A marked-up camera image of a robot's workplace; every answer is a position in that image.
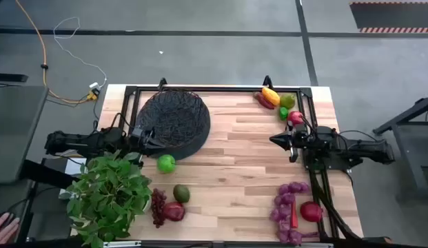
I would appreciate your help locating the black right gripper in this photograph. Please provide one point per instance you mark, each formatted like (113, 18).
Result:
(301, 139)

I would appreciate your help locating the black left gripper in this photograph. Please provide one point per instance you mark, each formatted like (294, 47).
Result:
(141, 136)

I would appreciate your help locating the bright green apple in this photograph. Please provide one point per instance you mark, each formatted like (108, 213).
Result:
(166, 163)

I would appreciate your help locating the small green pepper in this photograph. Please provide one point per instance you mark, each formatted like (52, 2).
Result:
(283, 113)

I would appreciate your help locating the yellow-green pear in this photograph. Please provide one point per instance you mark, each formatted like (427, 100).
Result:
(287, 101)

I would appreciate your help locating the dark red long vegetable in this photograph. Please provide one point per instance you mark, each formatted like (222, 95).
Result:
(263, 100)

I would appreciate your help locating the yellow orange pepper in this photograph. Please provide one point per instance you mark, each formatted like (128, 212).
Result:
(271, 95)

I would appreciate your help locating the dark green avocado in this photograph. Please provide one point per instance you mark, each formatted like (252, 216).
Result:
(181, 193)

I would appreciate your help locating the dark red pomegranate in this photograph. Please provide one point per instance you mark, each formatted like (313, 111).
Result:
(174, 211)

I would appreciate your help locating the red chili pepper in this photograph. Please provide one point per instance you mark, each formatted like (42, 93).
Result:
(294, 215)

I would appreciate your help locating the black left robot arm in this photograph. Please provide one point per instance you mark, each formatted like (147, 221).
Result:
(79, 141)

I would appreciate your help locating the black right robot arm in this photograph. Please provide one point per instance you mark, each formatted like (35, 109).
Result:
(355, 148)

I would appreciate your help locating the dark red grape bunch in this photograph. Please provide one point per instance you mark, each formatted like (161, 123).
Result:
(158, 206)

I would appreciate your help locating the green potted plant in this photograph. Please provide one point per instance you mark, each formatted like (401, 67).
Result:
(107, 196)

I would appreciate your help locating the white power adapter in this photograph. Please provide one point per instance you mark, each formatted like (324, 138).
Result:
(94, 85)

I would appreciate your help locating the white paper sheet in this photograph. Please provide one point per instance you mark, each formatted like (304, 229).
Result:
(74, 167)

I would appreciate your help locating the black oblong object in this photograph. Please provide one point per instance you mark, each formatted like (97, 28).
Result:
(45, 174)

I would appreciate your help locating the black metal table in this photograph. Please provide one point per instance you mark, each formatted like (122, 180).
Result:
(406, 113)

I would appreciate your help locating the dark side desk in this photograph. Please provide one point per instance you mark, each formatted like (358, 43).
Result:
(45, 213)

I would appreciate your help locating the grey desk top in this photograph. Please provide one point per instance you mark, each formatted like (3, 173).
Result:
(13, 131)

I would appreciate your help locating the black flat bar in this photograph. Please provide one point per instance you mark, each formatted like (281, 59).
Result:
(10, 77)

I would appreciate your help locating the dark mat with hazard stripes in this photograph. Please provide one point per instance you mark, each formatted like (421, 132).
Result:
(393, 17)

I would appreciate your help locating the person's hand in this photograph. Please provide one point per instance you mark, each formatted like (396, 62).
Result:
(3, 229)

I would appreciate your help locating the black aluminium table frame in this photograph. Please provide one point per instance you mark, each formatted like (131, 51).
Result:
(217, 89)

